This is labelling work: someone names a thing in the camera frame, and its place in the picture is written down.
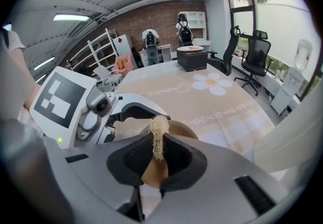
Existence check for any white plate with orange food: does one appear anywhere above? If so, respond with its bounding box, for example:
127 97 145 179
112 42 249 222
176 45 204 53

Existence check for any long ceiling light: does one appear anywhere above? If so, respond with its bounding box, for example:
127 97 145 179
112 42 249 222
52 13 91 22
33 56 56 71

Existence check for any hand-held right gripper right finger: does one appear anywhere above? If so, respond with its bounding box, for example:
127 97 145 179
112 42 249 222
145 133 304 224

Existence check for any tall white vase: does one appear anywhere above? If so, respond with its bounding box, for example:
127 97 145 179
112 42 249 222
251 96 323 174

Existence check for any white shelf desk unit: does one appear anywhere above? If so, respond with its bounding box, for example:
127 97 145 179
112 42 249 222
177 11 212 50

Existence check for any yellowish potato-like object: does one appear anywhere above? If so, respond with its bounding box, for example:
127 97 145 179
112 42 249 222
148 115 170 162

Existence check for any clear water dispenser bottle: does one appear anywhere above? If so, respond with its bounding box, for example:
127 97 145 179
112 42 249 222
293 38 314 71

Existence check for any white cabinet with red mark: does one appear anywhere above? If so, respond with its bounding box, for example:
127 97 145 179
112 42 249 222
112 33 139 70

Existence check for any black mesh office chair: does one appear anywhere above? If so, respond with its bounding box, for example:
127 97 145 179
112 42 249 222
233 29 275 97

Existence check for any person's left forearm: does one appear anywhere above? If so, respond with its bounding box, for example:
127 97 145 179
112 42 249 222
9 48 43 118

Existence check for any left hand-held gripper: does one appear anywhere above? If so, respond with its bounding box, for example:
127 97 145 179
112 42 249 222
29 65 172 150

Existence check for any black box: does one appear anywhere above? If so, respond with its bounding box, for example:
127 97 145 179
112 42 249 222
176 48 209 73

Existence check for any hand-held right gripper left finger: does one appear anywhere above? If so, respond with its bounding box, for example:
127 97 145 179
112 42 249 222
44 133 155 224

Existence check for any brown bowl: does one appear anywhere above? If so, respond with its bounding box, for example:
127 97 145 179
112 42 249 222
139 119 200 189

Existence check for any white water dispenser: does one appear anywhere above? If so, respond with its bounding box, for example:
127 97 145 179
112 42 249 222
270 66 306 116

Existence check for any person's torso in pale shirt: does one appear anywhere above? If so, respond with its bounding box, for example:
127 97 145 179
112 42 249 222
0 25 34 123

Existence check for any white rack shelving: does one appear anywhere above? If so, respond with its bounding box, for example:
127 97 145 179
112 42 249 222
69 28 120 73

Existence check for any white drawer unit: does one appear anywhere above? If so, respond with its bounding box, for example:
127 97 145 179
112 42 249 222
138 44 173 68

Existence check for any pink armchair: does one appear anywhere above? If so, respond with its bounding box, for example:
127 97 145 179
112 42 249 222
111 52 135 75

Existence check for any white swivel chair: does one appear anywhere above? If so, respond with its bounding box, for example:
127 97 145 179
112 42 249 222
93 65 122 90

